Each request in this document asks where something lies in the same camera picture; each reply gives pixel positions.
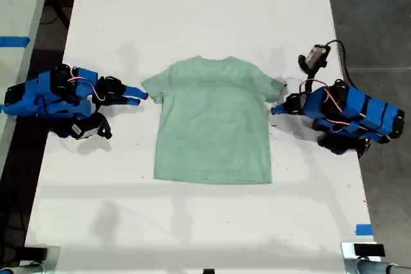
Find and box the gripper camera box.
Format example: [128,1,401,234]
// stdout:
[70,121,101,141]
[304,44,332,67]

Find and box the grey metal pipe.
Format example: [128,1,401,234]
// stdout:
[343,256,411,274]

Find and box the camera black cable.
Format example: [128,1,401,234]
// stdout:
[323,39,354,86]

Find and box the pale green T-shirt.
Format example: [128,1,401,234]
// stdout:
[141,56,288,185]

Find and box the camera black stalk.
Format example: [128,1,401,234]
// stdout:
[297,55,320,96]
[95,112,114,141]

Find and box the short blue tape strip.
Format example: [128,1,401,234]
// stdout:
[354,223,374,237]

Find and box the small black box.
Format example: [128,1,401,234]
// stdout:
[353,243,386,259]
[22,246,49,262]

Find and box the long blue tape strip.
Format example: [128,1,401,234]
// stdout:
[0,35,31,48]

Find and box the white side table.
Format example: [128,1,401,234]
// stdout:
[0,0,55,172]

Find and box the black floor cable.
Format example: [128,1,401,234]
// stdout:
[40,0,71,30]

